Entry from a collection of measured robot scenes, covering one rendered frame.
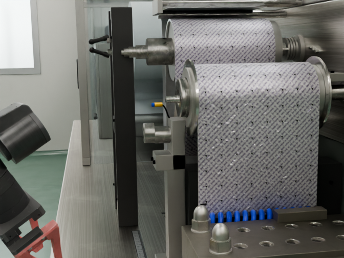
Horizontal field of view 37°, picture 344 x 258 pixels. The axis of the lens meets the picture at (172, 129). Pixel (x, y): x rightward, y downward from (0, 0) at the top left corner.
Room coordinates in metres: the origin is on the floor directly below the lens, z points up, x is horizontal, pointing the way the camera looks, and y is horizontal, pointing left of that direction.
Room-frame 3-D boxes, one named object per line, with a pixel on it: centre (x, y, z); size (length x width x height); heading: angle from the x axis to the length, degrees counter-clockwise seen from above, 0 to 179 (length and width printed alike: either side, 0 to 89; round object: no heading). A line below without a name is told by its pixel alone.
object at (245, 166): (0.95, -0.16, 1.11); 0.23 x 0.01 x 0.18; 99
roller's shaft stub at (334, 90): (1.03, -0.32, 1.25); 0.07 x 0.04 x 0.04; 99
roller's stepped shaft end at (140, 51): (1.22, 0.09, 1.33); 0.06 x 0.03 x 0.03; 99
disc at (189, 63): (0.99, -0.04, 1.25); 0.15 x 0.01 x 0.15; 9
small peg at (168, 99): (0.96, 0.00, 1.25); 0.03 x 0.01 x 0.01; 99
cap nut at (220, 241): (0.77, -0.07, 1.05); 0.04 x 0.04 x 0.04
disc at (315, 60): (1.03, -0.29, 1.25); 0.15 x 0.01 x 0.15; 9
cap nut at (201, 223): (0.86, -0.05, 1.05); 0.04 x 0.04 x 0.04
